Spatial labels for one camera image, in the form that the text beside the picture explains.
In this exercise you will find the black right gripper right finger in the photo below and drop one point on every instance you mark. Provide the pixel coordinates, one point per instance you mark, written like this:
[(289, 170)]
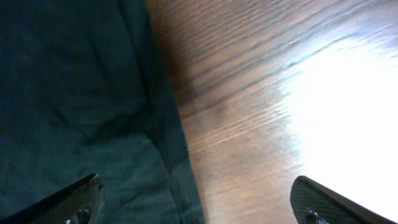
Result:
[(314, 203)]

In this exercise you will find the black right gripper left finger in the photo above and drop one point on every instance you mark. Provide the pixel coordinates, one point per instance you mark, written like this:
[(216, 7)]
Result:
[(79, 203)]

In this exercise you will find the dark green shorts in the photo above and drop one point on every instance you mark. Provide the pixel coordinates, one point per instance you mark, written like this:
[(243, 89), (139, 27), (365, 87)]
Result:
[(84, 90)]

